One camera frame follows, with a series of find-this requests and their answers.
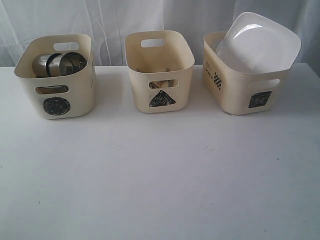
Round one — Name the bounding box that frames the cream bin with circle mark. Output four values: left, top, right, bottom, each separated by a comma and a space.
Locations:
14, 34, 97, 120

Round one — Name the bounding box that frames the cream bin with square mark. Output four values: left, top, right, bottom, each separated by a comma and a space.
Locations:
202, 31, 292, 115

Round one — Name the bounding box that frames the white square plate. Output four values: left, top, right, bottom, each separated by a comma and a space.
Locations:
215, 12, 302, 74

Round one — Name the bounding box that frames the wooden chopstick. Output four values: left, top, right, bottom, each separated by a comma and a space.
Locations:
149, 79, 175, 89

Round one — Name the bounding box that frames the stainless steel cup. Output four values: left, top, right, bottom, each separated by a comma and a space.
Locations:
47, 51, 87, 77
32, 53, 61, 78

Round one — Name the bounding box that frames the white backdrop curtain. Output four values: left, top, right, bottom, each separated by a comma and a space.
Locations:
0, 0, 320, 73

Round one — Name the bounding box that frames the cream bin with triangle mark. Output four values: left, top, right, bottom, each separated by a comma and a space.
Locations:
125, 30, 195, 114

